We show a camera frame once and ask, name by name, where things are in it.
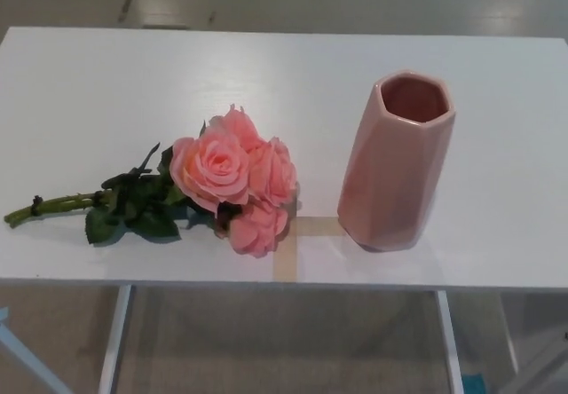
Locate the pink artificial rose bouquet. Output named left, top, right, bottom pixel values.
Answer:
left=4, top=104, right=299, bottom=260

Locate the pink faceted ceramic vase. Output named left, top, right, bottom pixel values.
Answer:
left=335, top=69, right=457, bottom=253

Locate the beige tape strip crosswise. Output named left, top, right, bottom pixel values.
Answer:
left=290, top=217, right=345, bottom=237

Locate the white table leg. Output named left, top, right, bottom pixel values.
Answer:
left=500, top=291, right=521, bottom=380
left=98, top=283, right=135, bottom=394
left=434, top=289, right=465, bottom=394

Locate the teal floor tape patch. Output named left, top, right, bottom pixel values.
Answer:
left=463, top=360, right=490, bottom=394

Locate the light blue metal frame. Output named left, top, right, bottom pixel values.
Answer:
left=0, top=307, right=75, bottom=394

